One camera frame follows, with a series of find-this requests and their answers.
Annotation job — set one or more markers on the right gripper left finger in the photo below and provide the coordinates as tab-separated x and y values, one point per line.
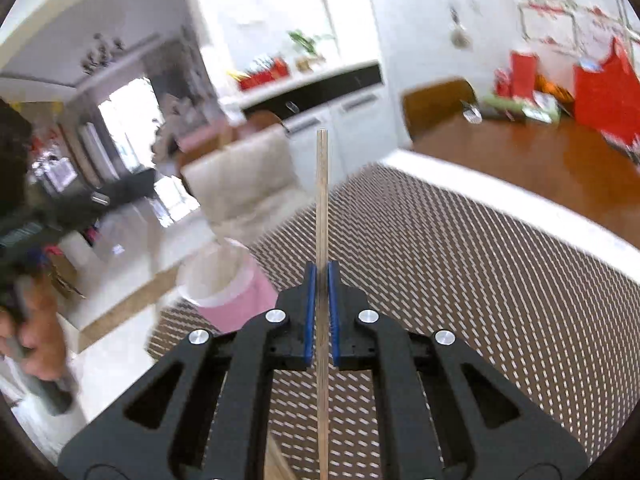
201	412

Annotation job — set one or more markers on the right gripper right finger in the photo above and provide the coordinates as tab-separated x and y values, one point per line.
443	412

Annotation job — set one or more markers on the pink cylindrical utensil cup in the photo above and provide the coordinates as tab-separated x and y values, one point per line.
226	285

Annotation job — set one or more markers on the person left hand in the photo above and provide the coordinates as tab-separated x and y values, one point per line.
41	334

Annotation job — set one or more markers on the brown polka dot tablecloth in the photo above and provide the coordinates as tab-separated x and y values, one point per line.
561	325

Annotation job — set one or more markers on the black chandelier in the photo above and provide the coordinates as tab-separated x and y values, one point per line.
105	53

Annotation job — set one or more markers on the wooden chair with cushion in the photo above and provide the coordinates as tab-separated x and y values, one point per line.
220	133

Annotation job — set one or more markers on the white black sideboard cabinet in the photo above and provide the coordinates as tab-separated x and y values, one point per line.
350	101

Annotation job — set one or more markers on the red gift box on cabinet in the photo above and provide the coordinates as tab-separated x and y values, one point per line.
272	69

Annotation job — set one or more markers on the brown wooden chair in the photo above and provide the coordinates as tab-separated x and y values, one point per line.
426	107

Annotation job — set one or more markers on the green tray on table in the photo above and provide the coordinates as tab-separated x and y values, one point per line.
548	115

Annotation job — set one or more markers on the small potted green plant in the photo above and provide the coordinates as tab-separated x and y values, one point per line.
308	48

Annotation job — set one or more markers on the red soda can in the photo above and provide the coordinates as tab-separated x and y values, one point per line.
503	84

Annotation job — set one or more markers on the red box on table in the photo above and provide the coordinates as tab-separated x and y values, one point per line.
524	68

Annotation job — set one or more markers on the red paper gift bag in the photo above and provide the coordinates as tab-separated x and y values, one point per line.
607	97

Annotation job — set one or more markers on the hanging silver wall ornament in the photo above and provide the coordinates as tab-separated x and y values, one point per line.
459	37

